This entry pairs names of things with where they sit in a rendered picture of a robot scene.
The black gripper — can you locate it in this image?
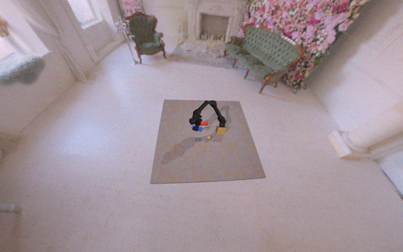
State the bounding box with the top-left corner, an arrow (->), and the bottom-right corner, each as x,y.
193,119 -> 202,131

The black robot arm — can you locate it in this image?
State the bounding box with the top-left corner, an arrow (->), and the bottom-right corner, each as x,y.
189,100 -> 226,127

